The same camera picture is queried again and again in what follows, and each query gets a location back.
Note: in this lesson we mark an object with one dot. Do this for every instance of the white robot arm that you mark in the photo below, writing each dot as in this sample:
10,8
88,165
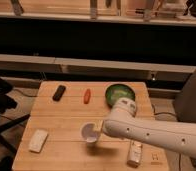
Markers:
121,123

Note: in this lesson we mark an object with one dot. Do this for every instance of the black remote control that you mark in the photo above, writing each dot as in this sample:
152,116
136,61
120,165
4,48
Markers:
59,93

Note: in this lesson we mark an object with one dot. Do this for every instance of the green ceramic bowl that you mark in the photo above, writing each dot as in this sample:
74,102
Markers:
116,91

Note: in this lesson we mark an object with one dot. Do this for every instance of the orange carrot toy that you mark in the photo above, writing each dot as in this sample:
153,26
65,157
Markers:
87,96

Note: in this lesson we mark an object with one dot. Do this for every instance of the white lotion bottle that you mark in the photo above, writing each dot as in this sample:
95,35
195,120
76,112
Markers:
134,154

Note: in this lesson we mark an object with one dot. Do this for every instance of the black tripod stand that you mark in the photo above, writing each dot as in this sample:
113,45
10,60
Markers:
7,102

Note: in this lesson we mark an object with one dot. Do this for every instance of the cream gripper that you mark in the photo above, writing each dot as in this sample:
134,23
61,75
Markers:
98,126

